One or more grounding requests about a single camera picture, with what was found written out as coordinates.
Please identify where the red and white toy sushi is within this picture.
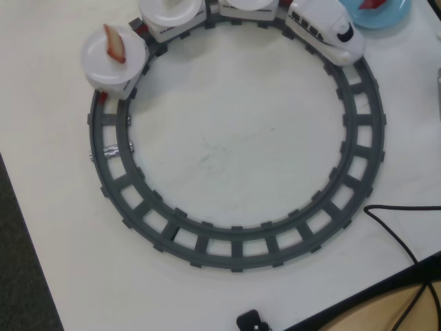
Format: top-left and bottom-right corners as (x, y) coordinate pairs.
(103, 23), (127, 65)

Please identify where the white Shinkansen toy locomotive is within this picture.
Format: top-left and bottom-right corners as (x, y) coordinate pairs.
(285, 0), (365, 66)

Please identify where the light blue dish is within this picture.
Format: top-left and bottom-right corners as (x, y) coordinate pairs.
(339, 0), (411, 29)

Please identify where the grey circular toy train track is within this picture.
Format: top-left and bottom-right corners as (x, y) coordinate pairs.
(86, 15), (387, 275)

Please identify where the silver foil tape strip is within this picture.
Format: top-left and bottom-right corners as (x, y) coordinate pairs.
(88, 139), (136, 162)

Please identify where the white toy train car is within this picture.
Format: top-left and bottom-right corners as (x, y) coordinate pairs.
(216, 0), (282, 22)
(137, 0), (209, 44)
(81, 23), (151, 101)

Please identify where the black power adapter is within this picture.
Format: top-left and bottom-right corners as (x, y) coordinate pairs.
(236, 309), (273, 331)

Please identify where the white round plate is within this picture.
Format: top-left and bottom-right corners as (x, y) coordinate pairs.
(137, 0), (203, 28)
(222, 0), (275, 10)
(81, 24), (145, 84)

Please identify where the brown wooden desk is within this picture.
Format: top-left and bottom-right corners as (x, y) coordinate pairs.
(322, 284), (441, 331)

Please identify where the black cable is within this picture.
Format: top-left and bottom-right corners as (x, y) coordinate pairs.
(363, 204), (441, 331)

